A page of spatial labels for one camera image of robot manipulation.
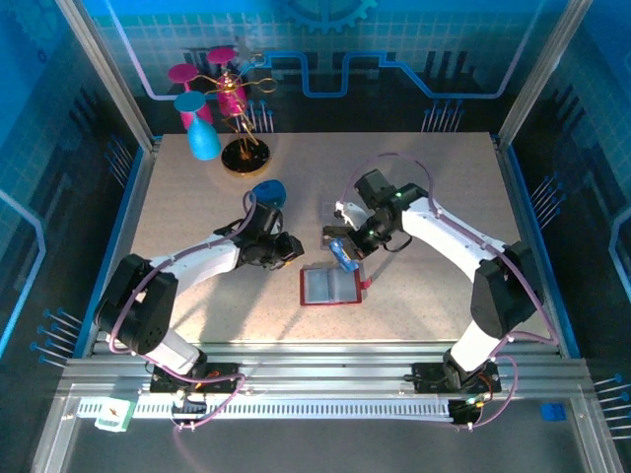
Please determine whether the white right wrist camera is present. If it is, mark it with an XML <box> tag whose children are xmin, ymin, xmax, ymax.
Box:
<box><xmin>334</xmin><ymin>200</ymin><xmax>369</xmax><ymax>226</ymax></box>

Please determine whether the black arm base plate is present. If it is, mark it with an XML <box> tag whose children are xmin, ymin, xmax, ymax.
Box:
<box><xmin>411</xmin><ymin>362</ymin><xmax>503</xmax><ymax>394</ymax></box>
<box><xmin>149</xmin><ymin>363</ymin><xmax>244</xmax><ymax>394</ymax></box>

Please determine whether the aluminium frame post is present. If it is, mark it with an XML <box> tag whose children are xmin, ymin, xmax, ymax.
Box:
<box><xmin>52</xmin><ymin>0</ymin><xmax>158</xmax><ymax>155</ymax></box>
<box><xmin>497</xmin><ymin>0</ymin><xmax>596</xmax><ymax>149</ymax></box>

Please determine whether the pink wine glass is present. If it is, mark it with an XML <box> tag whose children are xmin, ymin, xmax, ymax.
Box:
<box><xmin>205</xmin><ymin>46</ymin><xmax>248</xmax><ymax>118</ymax></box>
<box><xmin>167</xmin><ymin>62</ymin><xmax>216</xmax><ymax>133</ymax></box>

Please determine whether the gold wire glass rack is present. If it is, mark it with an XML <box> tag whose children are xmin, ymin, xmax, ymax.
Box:
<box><xmin>199</xmin><ymin>53</ymin><xmax>280</xmax><ymax>178</ymax></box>

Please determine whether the green white tag box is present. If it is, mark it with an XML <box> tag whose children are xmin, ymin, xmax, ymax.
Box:
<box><xmin>94</xmin><ymin>397</ymin><xmax>137</xmax><ymax>435</ymax></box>

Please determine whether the blue wine glass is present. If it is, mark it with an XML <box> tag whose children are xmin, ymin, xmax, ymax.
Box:
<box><xmin>174</xmin><ymin>91</ymin><xmax>223</xmax><ymax>163</ymax></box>

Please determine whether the aluminium front frame beam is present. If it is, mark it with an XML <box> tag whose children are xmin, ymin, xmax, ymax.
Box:
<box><xmin>58</xmin><ymin>339</ymin><xmax>596</xmax><ymax>401</ymax></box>

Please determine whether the purple camera cable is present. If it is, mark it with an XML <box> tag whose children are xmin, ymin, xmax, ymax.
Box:
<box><xmin>339</xmin><ymin>152</ymin><xmax>563</xmax><ymax>433</ymax></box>
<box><xmin>107</xmin><ymin>190</ymin><xmax>257</xmax><ymax>435</ymax></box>

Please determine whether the red leather card holder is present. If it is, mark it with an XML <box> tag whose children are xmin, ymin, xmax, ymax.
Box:
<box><xmin>299</xmin><ymin>265</ymin><xmax>372</xmax><ymax>307</ymax></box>

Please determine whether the aluminium side rail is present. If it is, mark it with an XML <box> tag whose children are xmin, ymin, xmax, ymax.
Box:
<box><xmin>492</xmin><ymin>133</ymin><xmax>568</xmax><ymax>356</ymax></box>
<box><xmin>91</xmin><ymin>140</ymin><xmax>162</xmax><ymax>356</ymax></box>

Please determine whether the small black circuit board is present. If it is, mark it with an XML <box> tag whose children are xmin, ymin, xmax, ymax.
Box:
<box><xmin>449</xmin><ymin>392</ymin><xmax>489</xmax><ymax>429</ymax></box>
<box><xmin>170</xmin><ymin>388</ymin><xmax>209</xmax><ymax>431</ymax></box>

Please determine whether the blue and white small container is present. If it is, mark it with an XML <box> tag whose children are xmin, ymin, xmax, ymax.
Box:
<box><xmin>250</xmin><ymin>179</ymin><xmax>288</xmax><ymax>209</ymax></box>

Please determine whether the blue VIP credit card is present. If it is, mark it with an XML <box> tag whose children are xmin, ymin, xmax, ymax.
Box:
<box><xmin>328</xmin><ymin>237</ymin><xmax>360</xmax><ymax>274</ymax></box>

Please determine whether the white slotted cable duct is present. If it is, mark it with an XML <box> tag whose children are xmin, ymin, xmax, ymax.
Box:
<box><xmin>78</xmin><ymin>397</ymin><xmax>455</xmax><ymax>421</ymax></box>

